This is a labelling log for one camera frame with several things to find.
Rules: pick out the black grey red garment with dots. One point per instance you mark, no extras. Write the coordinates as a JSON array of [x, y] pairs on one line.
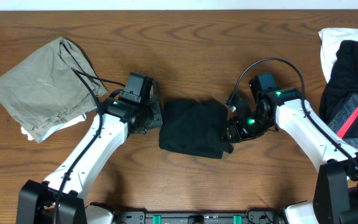
[[339, 102]]

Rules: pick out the folded olive green garment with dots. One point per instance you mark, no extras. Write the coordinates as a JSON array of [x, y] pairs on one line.
[[53, 85]]

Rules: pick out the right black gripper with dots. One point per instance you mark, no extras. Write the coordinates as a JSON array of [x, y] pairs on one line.
[[232, 132]]

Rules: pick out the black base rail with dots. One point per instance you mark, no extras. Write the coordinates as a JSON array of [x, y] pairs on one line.
[[248, 217]]

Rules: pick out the white garment under olive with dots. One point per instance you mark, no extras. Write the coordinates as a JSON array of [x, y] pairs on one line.
[[74, 121]]

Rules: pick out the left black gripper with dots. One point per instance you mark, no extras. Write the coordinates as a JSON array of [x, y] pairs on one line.
[[155, 115]]

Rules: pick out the white garment on right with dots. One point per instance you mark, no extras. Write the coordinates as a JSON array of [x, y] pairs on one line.
[[331, 39]]

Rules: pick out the black Sydrogen polo shirt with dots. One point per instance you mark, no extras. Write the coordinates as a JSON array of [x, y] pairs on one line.
[[196, 128]]

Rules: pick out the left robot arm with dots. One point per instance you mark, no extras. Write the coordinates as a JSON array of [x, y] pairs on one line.
[[60, 198]]

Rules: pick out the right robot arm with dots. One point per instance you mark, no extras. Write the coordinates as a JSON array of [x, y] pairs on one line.
[[336, 161]]

